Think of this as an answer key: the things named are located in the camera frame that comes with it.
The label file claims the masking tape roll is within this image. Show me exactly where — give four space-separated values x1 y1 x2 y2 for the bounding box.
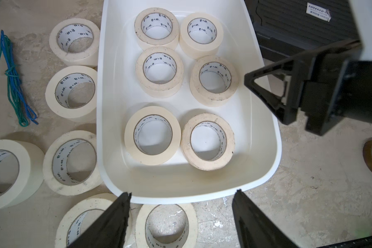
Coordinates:
54 193 132 248
135 203 198 248
124 106 181 165
42 130 103 196
45 66 98 123
190 55 240 107
134 7 180 50
181 113 235 171
179 12 224 60
49 18 100 68
135 46 184 98
0 139 44 209

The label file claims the white plastic storage box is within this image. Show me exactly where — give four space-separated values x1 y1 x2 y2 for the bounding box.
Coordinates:
97 1 282 204

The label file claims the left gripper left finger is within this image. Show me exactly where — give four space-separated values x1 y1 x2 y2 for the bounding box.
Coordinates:
70 192 132 248

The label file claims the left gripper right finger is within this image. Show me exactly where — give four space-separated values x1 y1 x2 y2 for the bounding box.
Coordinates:
232 190 297 248

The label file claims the black plastic tool case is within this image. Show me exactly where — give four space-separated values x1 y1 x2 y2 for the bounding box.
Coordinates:
245 1 359 62

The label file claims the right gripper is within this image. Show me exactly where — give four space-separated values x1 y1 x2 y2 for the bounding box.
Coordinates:
244 40 372 136

